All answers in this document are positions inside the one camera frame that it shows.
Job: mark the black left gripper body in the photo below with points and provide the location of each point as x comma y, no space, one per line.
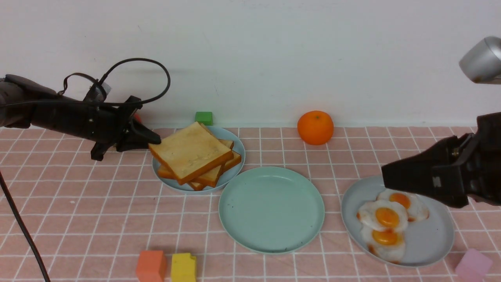
111,127

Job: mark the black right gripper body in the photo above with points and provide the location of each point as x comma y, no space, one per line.
474,170

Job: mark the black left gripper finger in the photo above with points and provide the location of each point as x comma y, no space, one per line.
136,136

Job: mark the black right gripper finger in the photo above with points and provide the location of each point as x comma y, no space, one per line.
415,174

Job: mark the toast slice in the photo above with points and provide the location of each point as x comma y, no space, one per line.
197,186
212,177
228,143
189,153

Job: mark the fried egg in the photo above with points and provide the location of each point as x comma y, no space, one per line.
416,209
383,215
386,245

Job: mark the fried egg front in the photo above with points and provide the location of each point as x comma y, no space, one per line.
386,245

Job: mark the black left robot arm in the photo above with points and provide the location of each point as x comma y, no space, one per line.
25,103

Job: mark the red persimmon fruit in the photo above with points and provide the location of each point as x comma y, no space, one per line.
137,117

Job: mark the fried egg back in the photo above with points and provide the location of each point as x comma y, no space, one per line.
416,209

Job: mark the blue-grey egg plate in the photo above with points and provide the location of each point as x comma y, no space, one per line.
427,241

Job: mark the green foam cube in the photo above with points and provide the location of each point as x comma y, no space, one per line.
204,117

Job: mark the pink foam cube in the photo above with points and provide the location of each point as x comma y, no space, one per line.
473,266

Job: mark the pink checkered tablecloth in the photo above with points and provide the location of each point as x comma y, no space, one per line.
90,220

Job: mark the light blue bread plate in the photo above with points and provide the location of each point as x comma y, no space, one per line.
238,147

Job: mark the orange fruit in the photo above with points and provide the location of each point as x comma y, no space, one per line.
315,127

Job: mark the orange foam cube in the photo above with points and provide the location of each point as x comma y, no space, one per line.
151,266

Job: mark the yellow foam cube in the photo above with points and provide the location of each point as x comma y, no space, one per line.
183,267

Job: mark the mint green centre plate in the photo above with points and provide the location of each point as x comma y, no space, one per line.
271,210

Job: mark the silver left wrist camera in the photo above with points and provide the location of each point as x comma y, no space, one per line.
98,93

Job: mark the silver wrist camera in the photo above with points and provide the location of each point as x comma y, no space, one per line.
482,64
98,93

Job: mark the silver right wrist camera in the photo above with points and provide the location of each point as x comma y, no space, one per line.
482,64

